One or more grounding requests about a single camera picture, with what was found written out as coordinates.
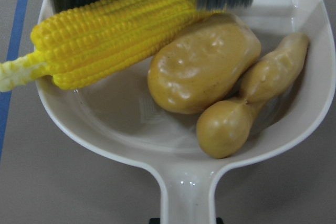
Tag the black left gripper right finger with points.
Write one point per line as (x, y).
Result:
(219, 221)

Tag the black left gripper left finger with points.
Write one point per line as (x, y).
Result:
(154, 221)

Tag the toy ginger root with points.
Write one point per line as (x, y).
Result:
(224, 127)

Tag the yellow toy corn cob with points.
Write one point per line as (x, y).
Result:
(83, 45)

